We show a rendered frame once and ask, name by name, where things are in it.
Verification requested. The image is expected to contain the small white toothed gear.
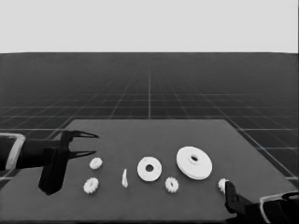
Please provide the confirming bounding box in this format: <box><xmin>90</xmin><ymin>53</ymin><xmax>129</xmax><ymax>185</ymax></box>
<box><xmin>82</xmin><ymin>176</ymin><xmax>100</xmax><ymax>195</ymax></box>
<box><xmin>218</xmin><ymin>177</ymin><xmax>229</xmax><ymax>194</ymax></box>
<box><xmin>164</xmin><ymin>176</ymin><xmax>179</xmax><ymax>194</ymax></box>
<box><xmin>89</xmin><ymin>157</ymin><xmax>104</xmax><ymax>171</ymax></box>

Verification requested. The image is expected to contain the large thick white disc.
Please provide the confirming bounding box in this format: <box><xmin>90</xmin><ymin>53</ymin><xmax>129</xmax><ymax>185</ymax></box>
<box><xmin>176</xmin><ymin>146</ymin><xmax>213</xmax><ymax>181</ymax></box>

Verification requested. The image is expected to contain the small white T-shaped piece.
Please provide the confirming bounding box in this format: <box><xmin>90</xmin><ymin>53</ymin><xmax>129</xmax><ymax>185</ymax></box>
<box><xmin>121</xmin><ymin>168</ymin><xmax>129</xmax><ymax>189</ymax></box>

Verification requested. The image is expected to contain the white round carrier with pins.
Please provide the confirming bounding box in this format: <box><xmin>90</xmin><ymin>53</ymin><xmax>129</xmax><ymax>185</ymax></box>
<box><xmin>136</xmin><ymin>156</ymin><xmax>163</xmax><ymax>183</ymax></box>

